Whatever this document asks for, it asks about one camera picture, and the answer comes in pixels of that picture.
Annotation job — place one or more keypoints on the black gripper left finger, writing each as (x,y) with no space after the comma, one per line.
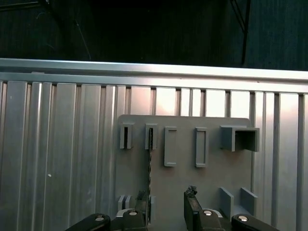
(140,216)

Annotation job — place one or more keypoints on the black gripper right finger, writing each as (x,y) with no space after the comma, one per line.
(192,216)

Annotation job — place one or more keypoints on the blue RAM stick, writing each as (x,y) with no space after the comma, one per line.
(148,168)

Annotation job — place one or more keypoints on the grey parts rack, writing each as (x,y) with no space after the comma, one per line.
(183,178)

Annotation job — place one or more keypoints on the black metal frame leg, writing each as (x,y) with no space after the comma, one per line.
(244,36)

